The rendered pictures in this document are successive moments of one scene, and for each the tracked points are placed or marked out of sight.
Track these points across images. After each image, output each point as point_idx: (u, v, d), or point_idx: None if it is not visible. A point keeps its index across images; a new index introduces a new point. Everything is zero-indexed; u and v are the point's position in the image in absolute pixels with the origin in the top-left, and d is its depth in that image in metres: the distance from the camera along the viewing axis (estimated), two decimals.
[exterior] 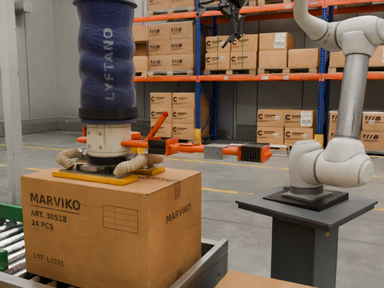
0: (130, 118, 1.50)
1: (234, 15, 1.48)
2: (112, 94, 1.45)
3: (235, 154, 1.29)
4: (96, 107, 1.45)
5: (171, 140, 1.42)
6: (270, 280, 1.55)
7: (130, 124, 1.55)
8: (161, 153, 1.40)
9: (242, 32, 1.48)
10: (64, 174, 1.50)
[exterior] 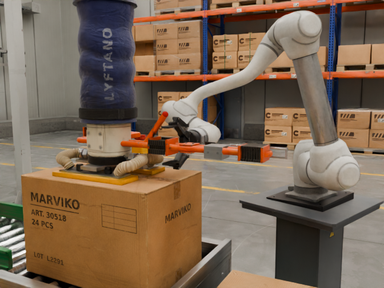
0: (130, 118, 1.50)
1: (178, 133, 1.55)
2: (112, 94, 1.45)
3: (235, 154, 1.29)
4: (96, 107, 1.45)
5: (171, 140, 1.42)
6: (272, 280, 1.54)
7: (130, 124, 1.55)
8: (161, 153, 1.40)
9: None
10: (64, 174, 1.50)
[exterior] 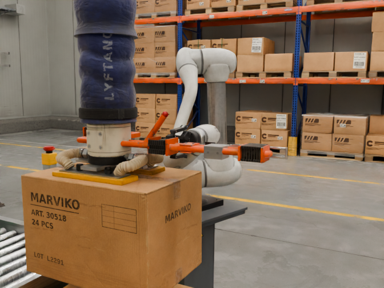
0: (130, 118, 1.50)
1: None
2: (112, 94, 1.45)
3: (235, 154, 1.29)
4: (95, 107, 1.45)
5: (171, 140, 1.42)
6: None
7: (130, 124, 1.55)
8: (161, 153, 1.40)
9: (172, 130, 1.50)
10: (64, 174, 1.50)
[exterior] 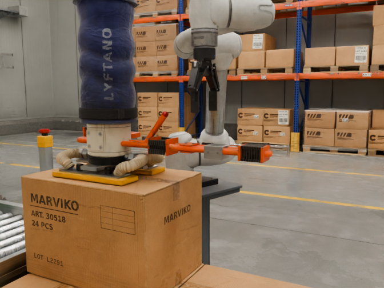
0: (130, 118, 1.50)
1: (212, 74, 1.37)
2: (111, 94, 1.45)
3: (235, 154, 1.29)
4: (95, 107, 1.45)
5: (171, 140, 1.42)
6: None
7: (130, 124, 1.55)
8: (161, 153, 1.40)
9: (218, 83, 1.42)
10: (64, 174, 1.50)
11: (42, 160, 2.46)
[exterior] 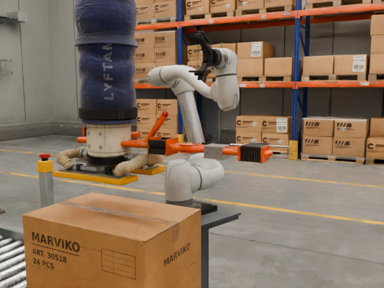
0: (130, 118, 1.50)
1: (202, 48, 1.70)
2: (112, 94, 1.45)
3: (235, 154, 1.29)
4: (95, 107, 1.45)
5: (171, 140, 1.42)
6: None
7: (130, 124, 1.55)
8: (161, 153, 1.40)
9: None
10: (64, 174, 1.50)
11: (42, 184, 2.47)
